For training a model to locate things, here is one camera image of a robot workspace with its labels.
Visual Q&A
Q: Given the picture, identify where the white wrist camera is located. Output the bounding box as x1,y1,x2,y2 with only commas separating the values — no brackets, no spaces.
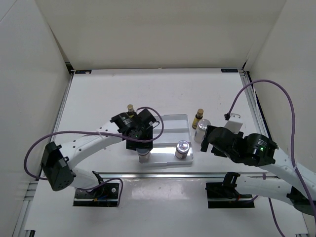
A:
149,120,160,129
224,113,243,134

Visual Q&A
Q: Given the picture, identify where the left blue corner label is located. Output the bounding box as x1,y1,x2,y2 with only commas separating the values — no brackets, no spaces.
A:
75,70,92,74

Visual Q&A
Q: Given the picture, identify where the right tall silver-lid jar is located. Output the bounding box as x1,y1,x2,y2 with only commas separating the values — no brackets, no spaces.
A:
194,119,211,143

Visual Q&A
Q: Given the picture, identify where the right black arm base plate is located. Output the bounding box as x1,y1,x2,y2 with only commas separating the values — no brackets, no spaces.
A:
205,182,255,209

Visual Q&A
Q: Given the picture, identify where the aluminium front rail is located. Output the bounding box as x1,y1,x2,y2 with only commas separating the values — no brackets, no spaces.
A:
98,171,279,180

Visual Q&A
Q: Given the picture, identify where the white tiered organizer tray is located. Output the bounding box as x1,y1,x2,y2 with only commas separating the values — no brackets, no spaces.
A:
141,114,194,167

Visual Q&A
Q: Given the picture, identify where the blue corner label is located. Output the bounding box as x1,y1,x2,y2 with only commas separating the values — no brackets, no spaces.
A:
221,68,238,73
75,70,92,74

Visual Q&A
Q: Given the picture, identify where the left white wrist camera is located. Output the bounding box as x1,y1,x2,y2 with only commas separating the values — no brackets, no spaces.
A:
149,120,160,129

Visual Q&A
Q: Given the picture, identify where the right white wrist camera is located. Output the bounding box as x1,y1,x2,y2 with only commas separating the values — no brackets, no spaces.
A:
224,113,243,134

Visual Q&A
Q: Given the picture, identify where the small yellow-label bottle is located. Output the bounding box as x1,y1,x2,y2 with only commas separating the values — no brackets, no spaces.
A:
127,104,135,117
192,109,204,129

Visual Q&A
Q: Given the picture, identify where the left small yellow-label bottle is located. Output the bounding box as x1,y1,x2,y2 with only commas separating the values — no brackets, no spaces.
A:
127,104,135,117

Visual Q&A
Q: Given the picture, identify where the aluminium right rail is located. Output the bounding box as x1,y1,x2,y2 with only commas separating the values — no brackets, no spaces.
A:
240,70,271,139

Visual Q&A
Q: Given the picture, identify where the short white-lid spice jar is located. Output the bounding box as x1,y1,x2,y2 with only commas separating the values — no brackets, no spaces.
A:
136,149,151,164
175,140,190,159

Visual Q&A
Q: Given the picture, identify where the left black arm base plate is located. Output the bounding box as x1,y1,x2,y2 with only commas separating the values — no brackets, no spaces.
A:
73,178,123,207

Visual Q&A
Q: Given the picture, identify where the aluminium rail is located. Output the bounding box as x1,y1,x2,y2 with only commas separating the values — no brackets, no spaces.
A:
240,70,271,139
98,171,279,180

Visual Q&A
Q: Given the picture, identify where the right blue corner label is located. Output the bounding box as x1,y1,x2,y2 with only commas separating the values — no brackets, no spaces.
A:
221,68,238,73

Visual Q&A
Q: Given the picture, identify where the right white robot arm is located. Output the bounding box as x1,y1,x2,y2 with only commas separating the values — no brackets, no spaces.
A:
200,125,316,216

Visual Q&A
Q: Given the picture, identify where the right small yellow-label bottle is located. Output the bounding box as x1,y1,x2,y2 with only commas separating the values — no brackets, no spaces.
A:
192,109,204,129

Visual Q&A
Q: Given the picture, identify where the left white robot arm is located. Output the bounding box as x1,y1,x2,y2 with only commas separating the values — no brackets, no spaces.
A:
41,109,157,198

